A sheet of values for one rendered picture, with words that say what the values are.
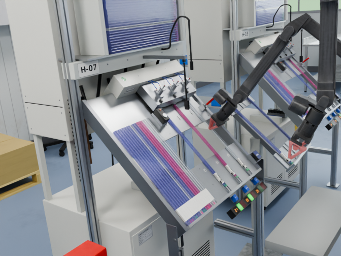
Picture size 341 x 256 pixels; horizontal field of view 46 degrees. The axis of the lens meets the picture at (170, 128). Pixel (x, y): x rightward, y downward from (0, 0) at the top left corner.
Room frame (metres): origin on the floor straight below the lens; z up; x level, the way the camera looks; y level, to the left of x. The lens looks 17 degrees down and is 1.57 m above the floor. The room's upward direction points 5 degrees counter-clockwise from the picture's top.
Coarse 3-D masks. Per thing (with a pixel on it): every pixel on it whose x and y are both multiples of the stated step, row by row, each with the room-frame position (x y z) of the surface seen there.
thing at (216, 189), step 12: (228, 156) 1.91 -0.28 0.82; (240, 156) 1.96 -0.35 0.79; (192, 168) 1.72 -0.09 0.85; (204, 168) 1.76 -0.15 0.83; (216, 168) 1.80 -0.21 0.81; (240, 168) 1.88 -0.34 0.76; (252, 168) 1.93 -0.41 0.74; (204, 180) 1.69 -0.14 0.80; (216, 180) 1.73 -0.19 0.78; (228, 180) 1.77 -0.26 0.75; (240, 180) 1.80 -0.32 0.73; (216, 192) 1.67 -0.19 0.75; (228, 192) 1.69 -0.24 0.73
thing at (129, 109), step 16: (112, 96) 1.85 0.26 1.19; (128, 96) 1.91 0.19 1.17; (192, 96) 2.18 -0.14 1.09; (96, 112) 1.72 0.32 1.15; (112, 112) 1.76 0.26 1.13; (128, 112) 1.82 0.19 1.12; (144, 112) 1.87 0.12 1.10; (176, 112) 1.99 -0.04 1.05; (192, 112) 2.06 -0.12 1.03; (112, 128) 1.68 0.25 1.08; (160, 128) 1.84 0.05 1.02
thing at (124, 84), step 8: (160, 64) 2.12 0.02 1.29; (168, 64) 2.16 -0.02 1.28; (176, 64) 2.20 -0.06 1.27; (128, 72) 1.93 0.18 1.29; (136, 72) 1.96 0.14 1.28; (144, 72) 1.99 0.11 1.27; (152, 72) 2.03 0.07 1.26; (160, 72) 2.06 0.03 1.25; (168, 72) 2.10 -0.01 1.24; (176, 72) 2.14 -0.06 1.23; (112, 80) 1.86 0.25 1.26; (120, 80) 1.85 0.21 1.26; (128, 80) 1.88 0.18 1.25; (136, 80) 1.91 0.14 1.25; (144, 80) 1.94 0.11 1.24; (152, 80) 1.99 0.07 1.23; (112, 88) 1.87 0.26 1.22; (120, 88) 1.83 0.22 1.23; (128, 88) 1.86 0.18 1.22; (136, 88) 1.92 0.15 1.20; (120, 96) 1.86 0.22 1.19
